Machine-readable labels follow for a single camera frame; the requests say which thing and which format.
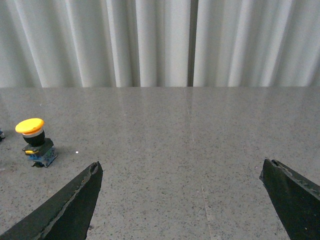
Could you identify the yellow mushroom push button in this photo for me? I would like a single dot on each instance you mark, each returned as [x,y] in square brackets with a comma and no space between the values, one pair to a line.
[39,149]

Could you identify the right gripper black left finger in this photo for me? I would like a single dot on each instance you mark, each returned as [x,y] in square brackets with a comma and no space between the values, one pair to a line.
[66,215]

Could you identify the white curtain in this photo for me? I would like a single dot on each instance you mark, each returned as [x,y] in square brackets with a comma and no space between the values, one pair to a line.
[159,43]

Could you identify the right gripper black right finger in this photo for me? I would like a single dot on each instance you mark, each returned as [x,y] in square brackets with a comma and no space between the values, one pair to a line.
[295,199]

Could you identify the green mushroom push button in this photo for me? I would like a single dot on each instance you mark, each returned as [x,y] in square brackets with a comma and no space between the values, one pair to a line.
[2,136]

